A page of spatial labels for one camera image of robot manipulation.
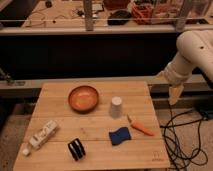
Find black floor cables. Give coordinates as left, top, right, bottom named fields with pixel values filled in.
left=159, top=108, right=209, bottom=171

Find orange wooden bowl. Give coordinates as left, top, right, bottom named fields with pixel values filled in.
left=68, top=85, right=99, bottom=113

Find orange crate on bench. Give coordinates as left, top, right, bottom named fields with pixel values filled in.
left=131, top=5, right=153, bottom=25

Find white tube bottle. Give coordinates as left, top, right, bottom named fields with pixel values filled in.
left=22, top=120, right=58, bottom=156

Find blue sponge eraser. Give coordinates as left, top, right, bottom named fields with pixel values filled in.
left=109, top=127, right=131, bottom=146

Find black white striped roll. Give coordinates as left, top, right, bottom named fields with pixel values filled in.
left=67, top=138, right=86, bottom=161

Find orange toy carrot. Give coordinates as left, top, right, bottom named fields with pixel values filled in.
left=127, top=116, right=154, bottom=136

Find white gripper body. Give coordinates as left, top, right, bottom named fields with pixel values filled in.
left=156, top=63, right=190, bottom=86

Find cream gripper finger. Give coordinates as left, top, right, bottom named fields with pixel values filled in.
left=169, top=85, right=184, bottom=105

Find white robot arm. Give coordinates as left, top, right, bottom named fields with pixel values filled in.
left=156, top=30, right=213, bottom=105

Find grey metal post right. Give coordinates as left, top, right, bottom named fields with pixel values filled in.
left=175, top=0, right=193, bottom=32

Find grey metal post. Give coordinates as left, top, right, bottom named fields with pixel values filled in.
left=175, top=0, right=193, bottom=32
left=83, top=0, right=93, bottom=31

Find black cap on bench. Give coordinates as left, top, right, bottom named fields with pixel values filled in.
left=107, top=10, right=131, bottom=26

